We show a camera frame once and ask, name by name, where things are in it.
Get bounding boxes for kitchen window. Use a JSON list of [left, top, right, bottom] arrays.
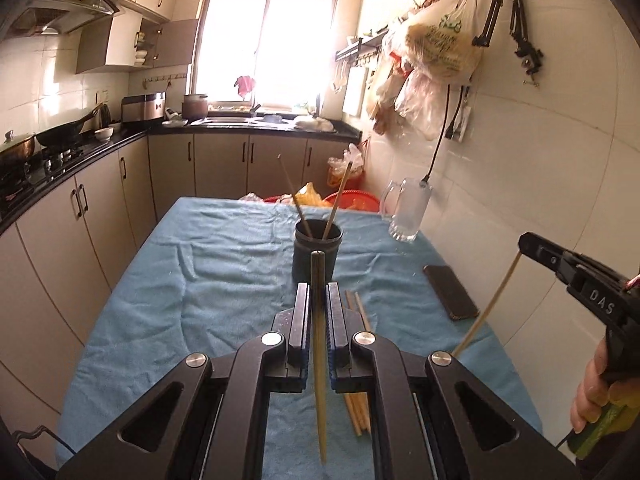
[[192, 0, 337, 108]]

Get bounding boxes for person's right hand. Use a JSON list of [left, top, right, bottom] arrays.
[[570, 339, 640, 434]]

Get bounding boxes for short wooden chopstick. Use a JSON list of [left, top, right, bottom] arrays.
[[345, 290, 357, 311]]

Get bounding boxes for black smartphone brown case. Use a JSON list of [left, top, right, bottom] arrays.
[[423, 264, 480, 321]]

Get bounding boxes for dark utensil holder cup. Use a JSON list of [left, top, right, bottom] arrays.
[[290, 216, 345, 286]]

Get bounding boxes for dark-tipped wooden chopstick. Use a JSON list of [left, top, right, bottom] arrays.
[[277, 153, 314, 239]]

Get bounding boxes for blue towel table cloth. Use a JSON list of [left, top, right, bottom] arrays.
[[56, 197, 542, 479]]

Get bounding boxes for red plastic basin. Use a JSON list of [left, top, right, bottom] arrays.
[[324, 190, 380, 214]]

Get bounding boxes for clear glass mug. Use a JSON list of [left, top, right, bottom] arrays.
[[380, 177, 432, 243]]

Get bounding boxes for hanging plastic bags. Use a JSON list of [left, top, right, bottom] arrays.
[[366, 0, 482, 141]]

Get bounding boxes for brown clay pot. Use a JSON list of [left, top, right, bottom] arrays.
[[181, 93, 208, 122]]

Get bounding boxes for pink hanging cloth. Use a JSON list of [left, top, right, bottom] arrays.
[[234, 76, 255, 100]]

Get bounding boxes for white bowl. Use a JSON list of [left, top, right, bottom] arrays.
[[94, 127, 114, 142]]

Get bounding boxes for black wok pan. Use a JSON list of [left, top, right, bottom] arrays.
[[35, 103, 103, 148]]

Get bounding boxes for steel pot with lid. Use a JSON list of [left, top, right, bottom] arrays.
[[0, 130, 36, 167]]

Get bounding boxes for range hood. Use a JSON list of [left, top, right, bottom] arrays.
[[1, 0, 119, 39]]

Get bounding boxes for black power cable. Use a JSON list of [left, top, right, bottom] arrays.
[[420, 84, 452, 184]]

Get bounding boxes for white wall power strip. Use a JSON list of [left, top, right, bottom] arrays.
[[445, 104, 472, 142]]

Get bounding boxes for upper wall cabinets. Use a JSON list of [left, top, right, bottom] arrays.
[[70, 0, 198, 74]]

